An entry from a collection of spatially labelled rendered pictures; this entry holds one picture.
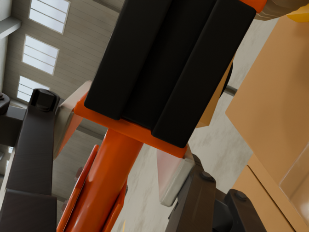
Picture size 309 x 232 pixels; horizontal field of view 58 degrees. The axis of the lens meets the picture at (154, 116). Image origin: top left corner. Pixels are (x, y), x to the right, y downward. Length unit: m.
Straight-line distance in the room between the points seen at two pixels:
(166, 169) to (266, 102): 0.17
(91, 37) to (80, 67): 1.20
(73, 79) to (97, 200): 10.25
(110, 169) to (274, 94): 0.20
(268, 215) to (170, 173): 0.80
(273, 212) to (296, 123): 0.69
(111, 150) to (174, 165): 0.03
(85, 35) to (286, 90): 9.28
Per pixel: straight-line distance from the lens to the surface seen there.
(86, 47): 9.66
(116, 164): 0.16
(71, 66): 10.17
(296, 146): 0.24
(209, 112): 1.45
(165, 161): 0.17
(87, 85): 0.19
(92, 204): 0.17
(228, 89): 1.72
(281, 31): 0.37
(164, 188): 0.16
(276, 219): 0.92
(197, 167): 0.16
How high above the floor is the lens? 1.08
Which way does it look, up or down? 8 degrees down
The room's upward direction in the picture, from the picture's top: 66 degrees counter-clockwise
